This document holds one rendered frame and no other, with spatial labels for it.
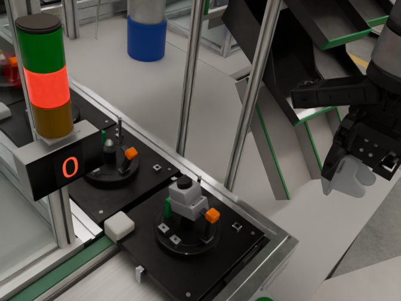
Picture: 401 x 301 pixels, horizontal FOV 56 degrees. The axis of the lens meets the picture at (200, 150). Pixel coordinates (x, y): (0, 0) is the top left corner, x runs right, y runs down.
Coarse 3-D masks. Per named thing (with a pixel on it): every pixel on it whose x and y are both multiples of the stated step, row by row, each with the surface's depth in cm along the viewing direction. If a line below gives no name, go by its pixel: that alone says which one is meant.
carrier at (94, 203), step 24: (120, 120) 88; (120, 144) 93; (144, 144) 98; (120, 168) 86; (144, 168) 91; (168, 168) 92; (72, 192) 82; (96, 192) 83; (120, 192) 84; (144, 192) 85; (96, 216) 78
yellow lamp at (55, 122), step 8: (32, 104) 49; (64, 104) 50; (32, 112) 50; (40, 112) 49; (48, 112) 49; (56, 112) 49; (64, 112) 50; (40, 120) 50; (48, 120) 49; (56, 120) 50; (64, 120) 51; (72, 120) 53; (40, 128) 51; (48, 128) 50; (56, 128) 51; (64, 128) 51; (72, 128) 53; (48, 136) 51; (56, 136) 51
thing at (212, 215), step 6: (204, 210) 71; (210, 210) 70; (216, 210) 70; (204, 216) 70; (210, 216) 69; (216, 216) 69; (210, 222) 70; (210, 228) 71; (204, 234) 73; (210, 234) 73
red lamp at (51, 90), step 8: (24, 72) 46; (32, 72) 45; (56, 72) 46; (64, 72) 47; (32, 80) 46; (40, 80) 46; (48, 80) 46; (56, 80) 46; (64, 80) 48; (32, 88) 47; (40, 88) 46; (48, 88) 46; (56, 88) 47; (64, 88) 48; (32, 96) 48; (40, 96) 47; (48, 96) 47; (56, 96) 48; (64, 96) 49; (40, 104) 48; (48, 104) 48; (56, 104) 48
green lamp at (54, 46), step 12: (24, 36) 42; (36, 36) 42; (48, 36) 43; (60, 36) 44; (24, 48) 43; (36, 48) 43; (48, 48) 43; (60, 48) 45; (24, 60) 44; (36, 60) 44; (48, 60) 44; (60, 60) 46; (36, 72) 45; (48, 72) 45
